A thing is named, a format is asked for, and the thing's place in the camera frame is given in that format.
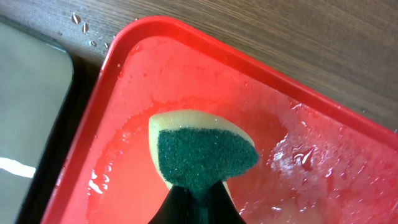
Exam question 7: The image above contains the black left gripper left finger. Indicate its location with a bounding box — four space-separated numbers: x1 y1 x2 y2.
149 186 192 224

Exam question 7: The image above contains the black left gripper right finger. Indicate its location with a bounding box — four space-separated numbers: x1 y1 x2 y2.
207 180 246 224

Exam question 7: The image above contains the green yellow sponge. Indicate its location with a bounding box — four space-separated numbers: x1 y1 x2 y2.
148 109 260 200

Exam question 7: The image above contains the red plastic tray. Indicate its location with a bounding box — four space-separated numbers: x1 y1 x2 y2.
42 16 397 223

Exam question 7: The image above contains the black water tray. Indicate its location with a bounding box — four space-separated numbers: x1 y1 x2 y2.
1 17 81 223

